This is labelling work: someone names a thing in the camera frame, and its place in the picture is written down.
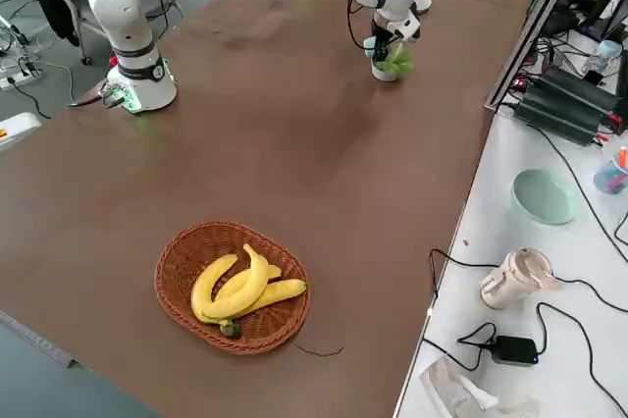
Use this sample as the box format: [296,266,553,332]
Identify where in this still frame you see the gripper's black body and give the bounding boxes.
[370,27,396,50]

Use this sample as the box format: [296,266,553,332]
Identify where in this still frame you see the green lettuce leaf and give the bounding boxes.
[381,42,416,79]

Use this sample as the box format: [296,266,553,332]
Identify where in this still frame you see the blue pen cup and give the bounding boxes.
[592,145,628,197]

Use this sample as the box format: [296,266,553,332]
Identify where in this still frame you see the beige portable blender cup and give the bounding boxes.
[479,247,565,311]

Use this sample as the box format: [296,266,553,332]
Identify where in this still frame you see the small grey bowl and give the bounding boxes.
[370,60,404,83]

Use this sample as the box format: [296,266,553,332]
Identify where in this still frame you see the black power supply box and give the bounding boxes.
[513,91,604,145]
[537,67,628,134]

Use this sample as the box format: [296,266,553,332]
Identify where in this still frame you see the clear bottle with blue cap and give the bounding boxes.
[582,38,625,77]

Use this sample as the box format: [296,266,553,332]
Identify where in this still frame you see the pale green bowl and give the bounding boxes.
[510,169,581,226]

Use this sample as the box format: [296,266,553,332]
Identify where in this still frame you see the yellow banana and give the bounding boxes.
[215,278,308,326]
[189,253,241,322]
[211,264,284,306]
[200,243,271,320]

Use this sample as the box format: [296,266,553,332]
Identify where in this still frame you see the brown wicker basket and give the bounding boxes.
[154,220,312,356]

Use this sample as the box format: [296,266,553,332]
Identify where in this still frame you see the black power adapter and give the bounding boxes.
[492,336,540,367]

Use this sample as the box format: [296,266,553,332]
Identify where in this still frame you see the clear tissue pack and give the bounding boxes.
[418,355,541,418]

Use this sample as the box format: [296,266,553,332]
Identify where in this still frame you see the white power strip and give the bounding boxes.
[0,57,44,91]

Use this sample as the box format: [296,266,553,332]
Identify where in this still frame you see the white box with red mark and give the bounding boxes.
[0,112,43,154]

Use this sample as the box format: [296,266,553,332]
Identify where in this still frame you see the aluminium frame post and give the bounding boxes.
[484,0,593,111]

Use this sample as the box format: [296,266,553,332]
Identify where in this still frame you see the thin black wire scrap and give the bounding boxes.
[291,341,344,357]

